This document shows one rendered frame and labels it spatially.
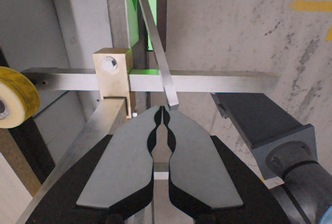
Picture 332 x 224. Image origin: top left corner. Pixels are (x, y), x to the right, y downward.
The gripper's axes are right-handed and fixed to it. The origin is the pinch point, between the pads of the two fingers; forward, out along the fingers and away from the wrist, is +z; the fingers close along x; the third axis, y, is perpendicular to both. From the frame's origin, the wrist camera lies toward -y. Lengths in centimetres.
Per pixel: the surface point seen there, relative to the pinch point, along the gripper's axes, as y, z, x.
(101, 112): 5.6, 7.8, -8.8
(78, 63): 6.2, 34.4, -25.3
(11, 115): 5.1, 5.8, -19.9
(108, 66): 0.0, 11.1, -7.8
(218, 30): 1, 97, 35
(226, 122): 73, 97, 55
